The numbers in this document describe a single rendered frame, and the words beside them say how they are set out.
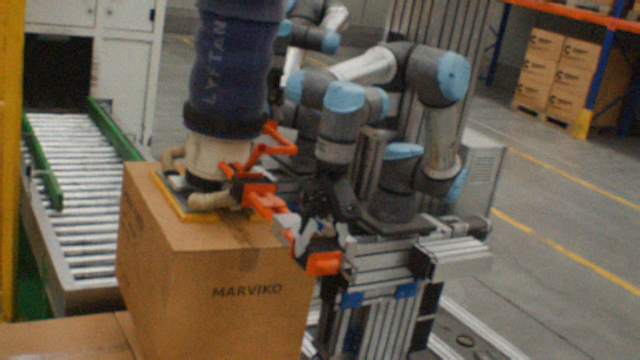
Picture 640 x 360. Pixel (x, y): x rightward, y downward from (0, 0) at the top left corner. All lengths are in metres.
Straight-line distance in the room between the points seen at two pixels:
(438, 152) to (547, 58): 8.21
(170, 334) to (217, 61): 0.69
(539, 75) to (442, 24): 7.92
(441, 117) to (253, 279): 0.64
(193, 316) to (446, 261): 0.84
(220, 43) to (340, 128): 0.55
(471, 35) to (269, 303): 1.12
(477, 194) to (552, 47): 7.59
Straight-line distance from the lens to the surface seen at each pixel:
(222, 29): 1.73
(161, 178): 1.98
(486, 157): 2.50
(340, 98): 1.29
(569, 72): 9.83
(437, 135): 1.86
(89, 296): 2.39
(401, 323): 2.67
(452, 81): 1.70
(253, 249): 1.69
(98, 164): 3.64
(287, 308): 1.83
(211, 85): 1.77
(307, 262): 1.38
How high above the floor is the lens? 1.81
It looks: 19 degrees down
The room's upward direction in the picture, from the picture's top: 10 degrees clockwise
